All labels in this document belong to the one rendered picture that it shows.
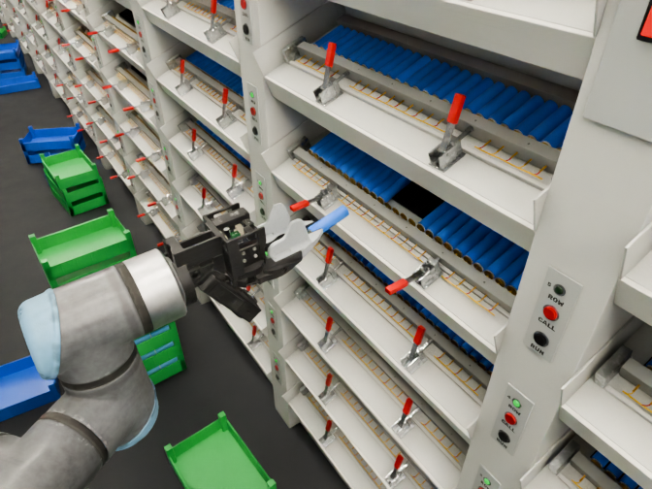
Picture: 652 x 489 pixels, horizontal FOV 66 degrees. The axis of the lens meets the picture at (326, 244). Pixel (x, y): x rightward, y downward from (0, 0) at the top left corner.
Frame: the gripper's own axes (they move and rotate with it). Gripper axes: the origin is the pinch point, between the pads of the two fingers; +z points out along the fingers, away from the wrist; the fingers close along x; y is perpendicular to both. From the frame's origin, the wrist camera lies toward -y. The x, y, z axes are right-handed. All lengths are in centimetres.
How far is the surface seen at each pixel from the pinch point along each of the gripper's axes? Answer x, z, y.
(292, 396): 35, 11, -88
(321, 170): 22.3, 17.2, -5.7
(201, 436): 47, -16, -101
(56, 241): 132, -30, -69
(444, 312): -16.1, 12.1, -10.2
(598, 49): -26.4, 13.4, 29.2
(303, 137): 33.6, 20.5, -4.2
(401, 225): -0.7, 17.2, -5.7
